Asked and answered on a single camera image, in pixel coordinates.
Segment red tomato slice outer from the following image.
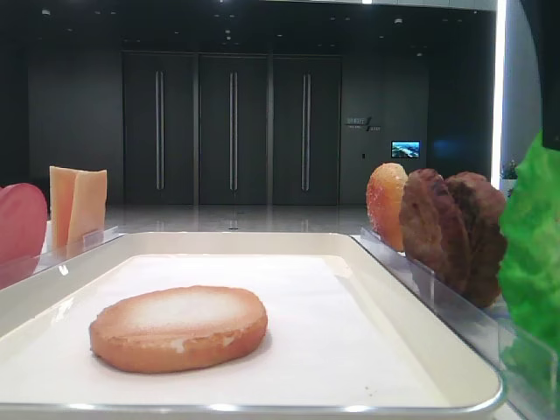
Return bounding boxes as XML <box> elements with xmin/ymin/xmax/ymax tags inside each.
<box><xmin>1</xmin><ymin>183</ymin><xmax>47</xmax><ymax>263</ymax></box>

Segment small wall display screen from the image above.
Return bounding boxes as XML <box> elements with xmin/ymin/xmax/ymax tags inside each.
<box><xmin>391</xmin><ymin>141</ymin><xmax>421</xmax><ymax>158</ymax></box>

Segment brown meat patty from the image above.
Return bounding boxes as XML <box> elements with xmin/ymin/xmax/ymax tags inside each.
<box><xmin>399</xmin><ymin>169</ymin><xmax>471</xmax><ymax>293</ymax></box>
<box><xmin>445</xmin><ymin>171</ymin><xmax>507</xmax><ymax>308</ymax></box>

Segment orange cheese slice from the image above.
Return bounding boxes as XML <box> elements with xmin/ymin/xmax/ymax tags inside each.
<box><xmin>67</xmin><ymin>170</ymin><xmax>108</xmax><ymax>244</ymax></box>
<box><xmin>49</xmin><ymin>166</ymin><xmax>80</xmax><ymax>249</ymax></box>

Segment sesame bun top slice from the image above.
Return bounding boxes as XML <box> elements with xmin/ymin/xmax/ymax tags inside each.
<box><xmin>366</xmin><ymin>163</ymin><xmax>408</xmax><ymax>252</ymax></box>

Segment potted plant in background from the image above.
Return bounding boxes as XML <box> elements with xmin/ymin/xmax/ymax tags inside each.
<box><xmin>500</xmin><ymin>159</ymin><xmax>518</xmax><ymax>180</ymax></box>

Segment clear acrylic rail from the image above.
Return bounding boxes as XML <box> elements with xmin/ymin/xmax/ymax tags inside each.
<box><xmin>359</xmin><ymin>227</ymin><xmax>559</xmax><ymax>419</ymax></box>
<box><xmin>1</xmin><ymin>227</ymin><xmax>121</xmax><ymax>289</ymax></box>

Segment orange cheese slice inner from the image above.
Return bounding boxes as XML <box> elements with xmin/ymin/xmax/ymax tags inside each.
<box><xmin>67</xmin><ymin>170</ymin><xmax>108</xmax><ymax>244</ymax></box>

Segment brown meat patty rear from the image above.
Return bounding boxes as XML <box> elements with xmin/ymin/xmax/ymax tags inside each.
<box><xmin>445</xmin><ymin>171</ymin><xmax>507</xmax><ymax>308</ymax></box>

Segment orange cheese slice outer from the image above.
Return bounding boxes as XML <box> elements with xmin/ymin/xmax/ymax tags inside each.
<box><xmin>49</xmin><ymin>166</ymin><xmax>80</xmax><ymax>249</ymax></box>

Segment dark triple door panels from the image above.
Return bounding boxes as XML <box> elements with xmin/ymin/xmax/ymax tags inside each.
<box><xmin>122</xmin><ymin>52</ymin><xmax>341</xmax><ymax>205</ymax></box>

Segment bottom bun slice on tray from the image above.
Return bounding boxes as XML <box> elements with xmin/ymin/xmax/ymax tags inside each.
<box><xmin>89</xmin><ymin>285</ymin><xmax>268</xmax><ymax>374</ymax></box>

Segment white metal tray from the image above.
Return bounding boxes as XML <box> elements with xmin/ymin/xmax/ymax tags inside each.
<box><xmin>1</xmin><ymin>232</ymin><xmax>505</xmax><ymax>419</ymax></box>

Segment green lettuce leaf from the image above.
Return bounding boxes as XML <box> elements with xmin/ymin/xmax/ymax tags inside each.
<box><xmin>498</xmin><ymin>135</ymin><xmax>559</xmax><ymax>397</ymax></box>

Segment brown meat patty front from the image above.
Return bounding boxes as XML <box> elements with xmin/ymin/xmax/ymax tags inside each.
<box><xmin>399</xmin><ymin>169</ymin><xmax>471</xmax><ymax>293</ymax></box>

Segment clear acrylic rail right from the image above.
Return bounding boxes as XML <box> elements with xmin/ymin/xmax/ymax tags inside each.
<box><xmin>359</xmin><ymin>227</ymin><xmax>559</xmax><ymax>419</ymax></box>

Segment clear acrylic rail left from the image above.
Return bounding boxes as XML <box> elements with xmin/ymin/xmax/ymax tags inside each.
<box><xmin>1</xmin><ymin>227</ymin><xmax>121</xmax><ymax>289</ymax></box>

